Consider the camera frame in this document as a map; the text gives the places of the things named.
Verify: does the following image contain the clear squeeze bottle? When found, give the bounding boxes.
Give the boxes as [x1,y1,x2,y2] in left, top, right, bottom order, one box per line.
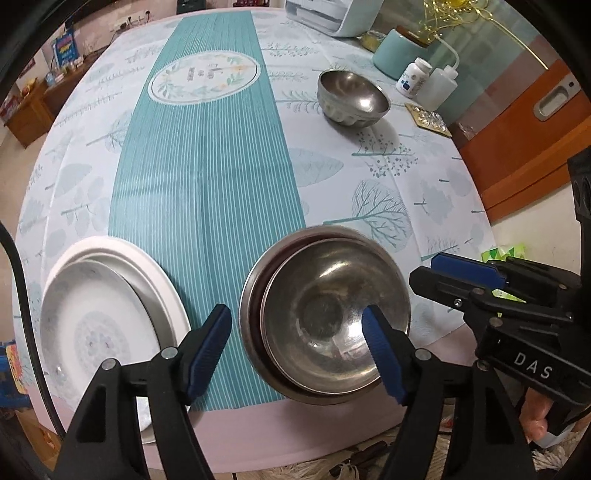
[418,34,461,112]

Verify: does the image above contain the white pill bottle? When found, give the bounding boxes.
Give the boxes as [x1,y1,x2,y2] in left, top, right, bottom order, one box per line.
[396,58,434,98]

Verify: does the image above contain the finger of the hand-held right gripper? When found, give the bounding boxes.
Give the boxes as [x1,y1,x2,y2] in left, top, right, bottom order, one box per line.
[431,253,578,301]
[409,269,573,326]

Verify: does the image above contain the small wooden side cabinet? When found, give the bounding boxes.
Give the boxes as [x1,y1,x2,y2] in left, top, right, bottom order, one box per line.
[0,80,57,149]

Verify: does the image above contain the yellow sponge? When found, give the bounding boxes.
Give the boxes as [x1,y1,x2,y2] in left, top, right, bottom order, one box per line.
[360,31,391,52]

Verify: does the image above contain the teal canister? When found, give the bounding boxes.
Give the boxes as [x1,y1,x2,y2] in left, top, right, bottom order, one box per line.
[373,28,437,80]

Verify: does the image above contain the blue plastic stool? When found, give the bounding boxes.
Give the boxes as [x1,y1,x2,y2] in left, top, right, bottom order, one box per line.
[0,340,34,409]

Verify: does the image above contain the green tissue packet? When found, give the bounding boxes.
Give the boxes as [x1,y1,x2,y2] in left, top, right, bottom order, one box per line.
[481,244,527,303]

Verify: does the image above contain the silver blister packs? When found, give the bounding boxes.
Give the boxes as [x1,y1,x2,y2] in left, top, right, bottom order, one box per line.
[405,102,452,138]

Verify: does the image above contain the black cable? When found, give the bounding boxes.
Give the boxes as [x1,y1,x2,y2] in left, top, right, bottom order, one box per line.
[0,220,64,440]

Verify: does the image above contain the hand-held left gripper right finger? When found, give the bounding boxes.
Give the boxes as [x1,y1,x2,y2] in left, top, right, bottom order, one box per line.
[361,305,539,480]

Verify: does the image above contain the long wooden tv cabinet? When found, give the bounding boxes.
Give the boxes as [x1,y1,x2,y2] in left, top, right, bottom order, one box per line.
[44,46,114,116]

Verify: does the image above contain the clear plastic storage box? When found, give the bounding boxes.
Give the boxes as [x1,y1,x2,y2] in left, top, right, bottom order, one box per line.
[285,0,378,37]

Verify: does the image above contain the plain white plate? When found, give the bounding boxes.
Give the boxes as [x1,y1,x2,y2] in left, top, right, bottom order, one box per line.
[44,236,192,448]

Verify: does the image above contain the ribbed steel bowl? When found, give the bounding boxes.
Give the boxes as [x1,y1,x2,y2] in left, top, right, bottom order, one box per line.
[318,69,391,129]

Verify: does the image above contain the white patterned plate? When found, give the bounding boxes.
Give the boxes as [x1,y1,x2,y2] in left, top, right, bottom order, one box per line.
[39,261,161,445]

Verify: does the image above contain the person's right hand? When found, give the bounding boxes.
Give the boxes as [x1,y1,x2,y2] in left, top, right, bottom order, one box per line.
[519,390,557,446]

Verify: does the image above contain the orange wooden cabinet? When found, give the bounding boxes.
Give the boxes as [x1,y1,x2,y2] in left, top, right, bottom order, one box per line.
[455,59,591,223]

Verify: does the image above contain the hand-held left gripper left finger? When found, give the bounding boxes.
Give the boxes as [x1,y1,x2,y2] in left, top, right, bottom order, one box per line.
[54,304,232,480]

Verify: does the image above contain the gold wire ornament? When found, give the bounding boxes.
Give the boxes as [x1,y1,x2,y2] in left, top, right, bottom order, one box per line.
[422,0,551,70]

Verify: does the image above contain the leaf print tablecloth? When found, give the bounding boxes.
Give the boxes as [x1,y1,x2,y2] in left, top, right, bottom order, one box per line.
[11,7,499,472]

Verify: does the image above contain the pink steel-lined bowl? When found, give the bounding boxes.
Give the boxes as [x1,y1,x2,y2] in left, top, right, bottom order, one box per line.
[239,225,411,407]

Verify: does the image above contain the blue poster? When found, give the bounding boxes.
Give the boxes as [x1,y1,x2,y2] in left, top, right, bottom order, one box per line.
[52,33,84,68]

